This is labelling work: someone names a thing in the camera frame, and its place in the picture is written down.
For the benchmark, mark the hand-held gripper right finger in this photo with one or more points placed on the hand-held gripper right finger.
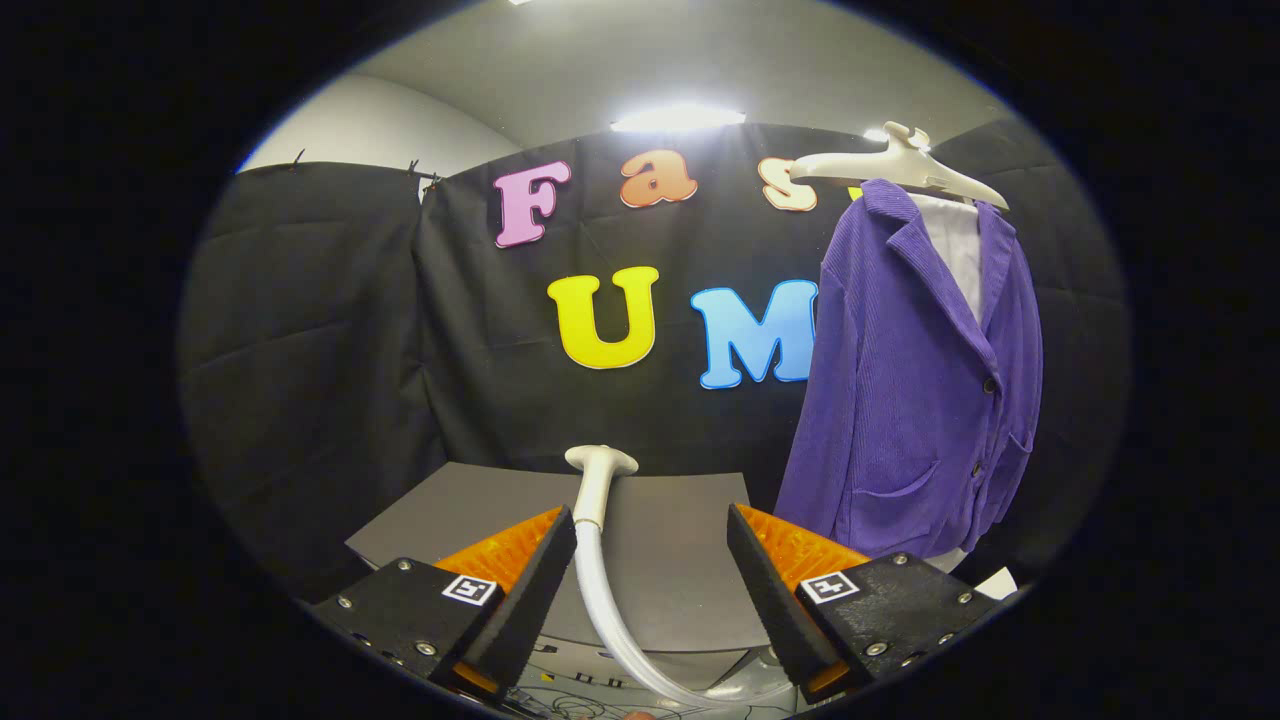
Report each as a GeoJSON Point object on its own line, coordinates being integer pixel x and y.
{"type": "Point", "coordinates": [770, 600]}

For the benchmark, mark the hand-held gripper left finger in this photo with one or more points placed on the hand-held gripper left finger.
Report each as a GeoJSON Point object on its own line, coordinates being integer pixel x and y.
{"type": "Point", "coordinates": [525, 600]}

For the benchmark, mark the white shirt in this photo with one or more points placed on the white shirt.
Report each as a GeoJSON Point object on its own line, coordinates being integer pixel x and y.
{"type": "Point", "coordinates": [958, 250]}

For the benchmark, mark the white clothes hanger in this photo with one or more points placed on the white clothes hanger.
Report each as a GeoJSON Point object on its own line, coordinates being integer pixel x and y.
{"type": "Point", "coordinates": [900, 165]}

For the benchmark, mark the white floor sheet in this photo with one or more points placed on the white floor sheet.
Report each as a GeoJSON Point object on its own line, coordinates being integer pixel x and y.
{"type": "Point", "coordinates": [995, 583]}

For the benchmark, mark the black backdrop cloth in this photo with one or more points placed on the black backdrop cloth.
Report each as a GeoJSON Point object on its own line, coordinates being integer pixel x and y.
{"type": "Point", "coordinates": [300, 350]}

